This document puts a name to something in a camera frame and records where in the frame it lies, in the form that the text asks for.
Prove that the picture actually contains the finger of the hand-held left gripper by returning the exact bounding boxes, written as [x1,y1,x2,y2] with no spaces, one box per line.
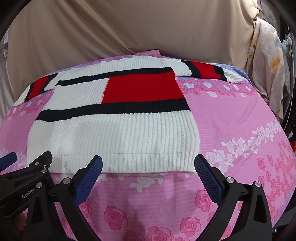
[0,151,17,171]
[0,150,53,186]

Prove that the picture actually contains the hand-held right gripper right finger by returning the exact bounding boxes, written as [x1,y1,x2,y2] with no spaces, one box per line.
[194,154,274,241]

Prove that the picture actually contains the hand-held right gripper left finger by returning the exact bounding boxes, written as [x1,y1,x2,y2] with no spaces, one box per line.
[26,155,103,241]

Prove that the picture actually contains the white red black knit sweater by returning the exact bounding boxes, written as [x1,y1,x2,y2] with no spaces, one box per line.
[13,56,245,174]

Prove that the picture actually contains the pink floral blanket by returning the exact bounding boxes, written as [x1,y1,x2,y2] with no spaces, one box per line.
[0,49,296,241]

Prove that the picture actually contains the pale floral hanging cloth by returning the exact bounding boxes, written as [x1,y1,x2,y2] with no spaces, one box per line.
[247,17,292,119]

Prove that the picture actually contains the beige backdrop sheet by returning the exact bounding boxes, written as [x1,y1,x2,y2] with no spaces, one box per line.
[0,0,263,112]

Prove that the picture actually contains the white cable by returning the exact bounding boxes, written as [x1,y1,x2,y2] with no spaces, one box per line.
[282,23,295,61]

